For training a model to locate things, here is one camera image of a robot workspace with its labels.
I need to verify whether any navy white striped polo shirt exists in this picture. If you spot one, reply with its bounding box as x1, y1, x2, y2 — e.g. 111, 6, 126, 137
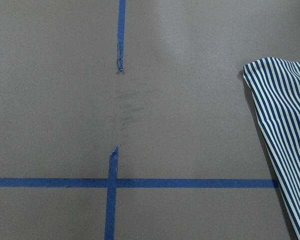
243, 57, 300, 240

